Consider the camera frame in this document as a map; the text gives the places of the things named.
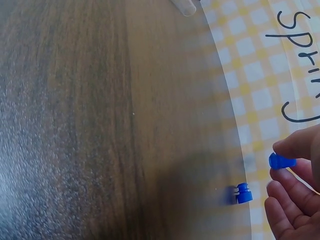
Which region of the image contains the person's right hand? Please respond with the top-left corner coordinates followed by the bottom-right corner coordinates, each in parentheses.
top-left (264, 129), bottom-right (320, 240)

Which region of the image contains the blue plastic cap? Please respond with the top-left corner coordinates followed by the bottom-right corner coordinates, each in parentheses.
top-left (268, 152), bottom-right (298, 172)
top-left (234, 182), bottom-right (254, 205)

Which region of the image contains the clear plastic tube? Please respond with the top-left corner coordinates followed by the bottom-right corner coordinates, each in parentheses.
top-left (172, 0), bottom-right (198, 17)

